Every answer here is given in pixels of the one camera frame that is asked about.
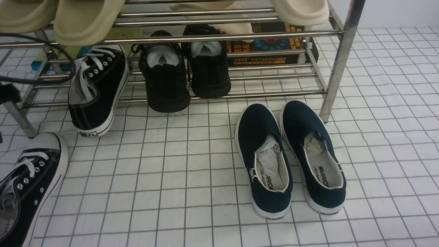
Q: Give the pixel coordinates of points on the beige slipper, right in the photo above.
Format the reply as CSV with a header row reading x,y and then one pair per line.
x,y
302,12

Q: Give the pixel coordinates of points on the beige slipper, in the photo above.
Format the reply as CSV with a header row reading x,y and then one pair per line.
x,y
85,22
302,12
26,16

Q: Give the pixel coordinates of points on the beige slipper, far left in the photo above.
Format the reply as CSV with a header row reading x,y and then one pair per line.
x,y
26,16

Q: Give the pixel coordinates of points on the navy slip-on shoe, right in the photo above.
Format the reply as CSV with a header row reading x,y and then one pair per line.
x,y
323,179

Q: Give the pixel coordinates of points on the black and orange box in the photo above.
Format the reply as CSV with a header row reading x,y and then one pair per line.
x,y
271,46

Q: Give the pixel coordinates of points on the blue object behind rack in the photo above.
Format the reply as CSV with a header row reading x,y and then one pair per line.
x,y
36,64

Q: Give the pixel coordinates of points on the black knit shoe, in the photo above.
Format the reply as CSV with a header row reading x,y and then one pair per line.
x,y
163,68
209,65

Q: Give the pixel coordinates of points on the navy slip-on shoe, left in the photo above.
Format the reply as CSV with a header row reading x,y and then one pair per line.
x,y
259,144

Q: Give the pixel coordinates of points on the navy slip-on shoe, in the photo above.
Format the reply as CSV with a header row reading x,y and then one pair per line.
x,y
323,179
259,144

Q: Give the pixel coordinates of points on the black knit shoe, left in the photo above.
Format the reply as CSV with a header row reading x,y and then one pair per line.
x,y
163,68

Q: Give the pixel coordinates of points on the black knit shoe, right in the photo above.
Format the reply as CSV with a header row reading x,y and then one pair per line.
x,y
209,65

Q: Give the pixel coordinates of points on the black lace-up sneaker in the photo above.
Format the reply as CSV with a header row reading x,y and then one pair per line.
x,y
101,75
39,170

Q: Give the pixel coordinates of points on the silver metal shoe rack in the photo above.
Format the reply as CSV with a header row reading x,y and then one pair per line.
x,y
54,79

